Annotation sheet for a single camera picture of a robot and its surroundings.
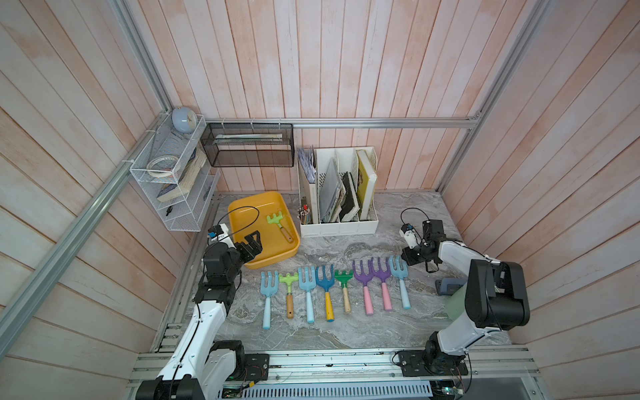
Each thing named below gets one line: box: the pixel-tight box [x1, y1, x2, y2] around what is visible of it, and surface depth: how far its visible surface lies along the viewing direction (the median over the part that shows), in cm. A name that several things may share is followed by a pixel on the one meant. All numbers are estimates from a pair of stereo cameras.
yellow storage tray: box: [228, 191, 300, 270], surface depth 109 cm
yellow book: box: [355, 149, 377, 221], surface depth 97 cm
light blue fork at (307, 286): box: [298, 266, 316, 324], surface depth 92 cm
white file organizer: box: [296, 145, 380, 238], surface depth 103 cm
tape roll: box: [145, 155, 180, 178], surface depth 75 cm
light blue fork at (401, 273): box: [389, 255, 411, 310], surface depth 94 cm
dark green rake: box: [334, 270, 355, 313], surface depth 92 cm
